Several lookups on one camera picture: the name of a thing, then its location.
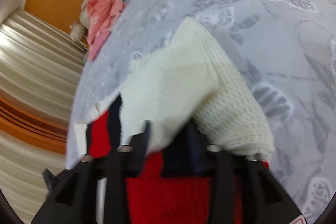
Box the white red black knit sweater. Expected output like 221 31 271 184
72 18 274 223

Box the beige curtain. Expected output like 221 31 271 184
1 9 84 223

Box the plush toy on nightstand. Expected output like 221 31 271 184
70 22 87 41

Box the grey butterfly bedspread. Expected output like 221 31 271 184
70 0 335 223

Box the pink garment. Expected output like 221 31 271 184
87 0 126 61

